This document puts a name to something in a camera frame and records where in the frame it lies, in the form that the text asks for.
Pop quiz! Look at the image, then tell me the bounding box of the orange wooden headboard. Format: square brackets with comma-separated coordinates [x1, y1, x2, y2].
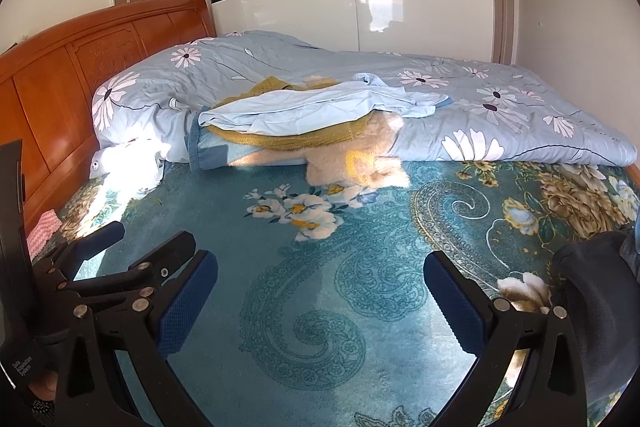
[1, 0, 215, 230]

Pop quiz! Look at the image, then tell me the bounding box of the olive green knit sweater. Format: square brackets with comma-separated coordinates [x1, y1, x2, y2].
[205, 76, 372, 150]

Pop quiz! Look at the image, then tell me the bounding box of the cream fluffy sweater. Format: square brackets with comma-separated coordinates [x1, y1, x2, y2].
[231, 110, 410, 188]

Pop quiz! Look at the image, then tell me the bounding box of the teal floral plush blanket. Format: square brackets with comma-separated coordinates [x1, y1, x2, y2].
[60, 162, 639, 426]

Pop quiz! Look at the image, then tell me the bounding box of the light blue printed t-shirt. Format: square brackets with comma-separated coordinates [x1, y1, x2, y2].
[198, 74, 451, 136]

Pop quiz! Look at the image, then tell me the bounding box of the blue daisy print duvet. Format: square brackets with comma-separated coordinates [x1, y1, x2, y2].
[89, 30, 637, 187]

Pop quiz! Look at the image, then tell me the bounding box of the dark navy fleece garment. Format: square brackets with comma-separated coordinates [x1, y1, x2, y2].
[551, 228, 639, 404]

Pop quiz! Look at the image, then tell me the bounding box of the left hand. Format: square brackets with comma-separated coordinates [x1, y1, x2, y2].
[28, 372, 58, 401]

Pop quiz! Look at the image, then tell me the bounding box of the blue trimmed folded garment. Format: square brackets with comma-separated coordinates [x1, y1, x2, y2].
[186, 114, 307, 172]

